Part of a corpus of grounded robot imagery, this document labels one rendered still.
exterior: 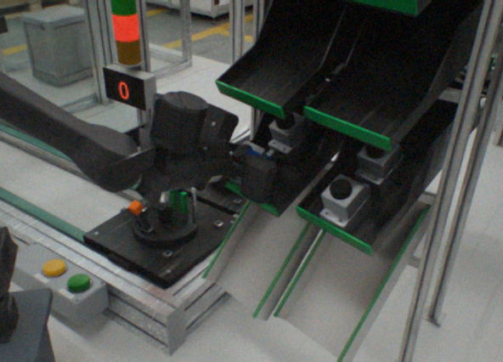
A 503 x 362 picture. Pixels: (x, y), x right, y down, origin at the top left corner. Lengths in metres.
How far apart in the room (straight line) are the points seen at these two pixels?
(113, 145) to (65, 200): 0.72
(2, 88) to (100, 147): 0.12
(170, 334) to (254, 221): 0.25
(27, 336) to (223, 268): 0.34
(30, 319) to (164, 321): 0.23
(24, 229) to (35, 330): 0.42
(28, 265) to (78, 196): 0.31
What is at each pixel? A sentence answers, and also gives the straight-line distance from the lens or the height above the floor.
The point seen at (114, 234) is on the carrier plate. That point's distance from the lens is 1.16.
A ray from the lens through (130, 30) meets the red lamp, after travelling 1.17.
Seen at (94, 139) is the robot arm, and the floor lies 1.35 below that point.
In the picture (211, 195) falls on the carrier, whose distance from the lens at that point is 1.25.
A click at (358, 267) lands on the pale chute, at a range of 0.89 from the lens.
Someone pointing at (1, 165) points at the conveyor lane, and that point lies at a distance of 1.60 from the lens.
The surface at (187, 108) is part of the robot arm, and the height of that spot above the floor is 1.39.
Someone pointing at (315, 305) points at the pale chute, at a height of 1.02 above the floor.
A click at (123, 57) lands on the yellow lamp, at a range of 1.19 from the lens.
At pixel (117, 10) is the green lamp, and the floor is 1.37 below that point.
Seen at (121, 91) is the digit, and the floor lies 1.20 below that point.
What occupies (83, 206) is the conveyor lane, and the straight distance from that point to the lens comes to 1.36.
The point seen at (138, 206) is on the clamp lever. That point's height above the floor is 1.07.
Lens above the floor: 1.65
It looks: 31 degrees down
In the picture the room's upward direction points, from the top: 2 degrees clockwise
